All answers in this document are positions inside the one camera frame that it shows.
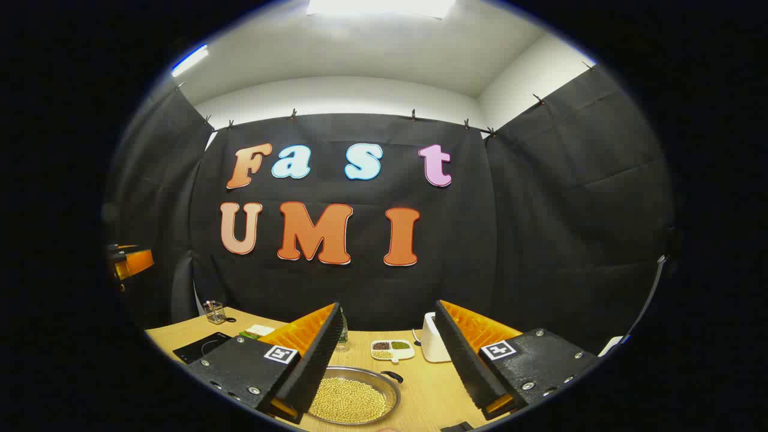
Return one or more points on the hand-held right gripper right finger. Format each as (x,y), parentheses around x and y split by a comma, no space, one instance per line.
(465,360)

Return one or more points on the white divided dish of beans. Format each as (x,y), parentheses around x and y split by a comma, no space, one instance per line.
(393,349)

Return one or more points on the ceiling light panel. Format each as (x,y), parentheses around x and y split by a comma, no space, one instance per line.
(189,60)

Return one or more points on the sandwich with lettuce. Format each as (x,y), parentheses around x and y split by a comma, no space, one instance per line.
(255,332)

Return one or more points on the black backdrop cloth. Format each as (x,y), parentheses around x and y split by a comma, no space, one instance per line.
(510,240)

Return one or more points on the pile of yellow soybeans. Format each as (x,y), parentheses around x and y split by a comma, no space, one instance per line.
(348,401)

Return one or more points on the white toaster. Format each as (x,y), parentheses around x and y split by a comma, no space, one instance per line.
(433,342)

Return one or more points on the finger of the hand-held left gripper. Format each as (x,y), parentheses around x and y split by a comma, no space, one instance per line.
(137,263)

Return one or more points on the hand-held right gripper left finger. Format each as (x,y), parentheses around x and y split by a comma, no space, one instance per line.
(315,366)

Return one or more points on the black induction cooktop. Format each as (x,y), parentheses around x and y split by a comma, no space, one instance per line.
(198,348)

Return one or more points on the clear plastic water bottle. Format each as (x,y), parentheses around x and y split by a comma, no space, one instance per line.
(342,336)

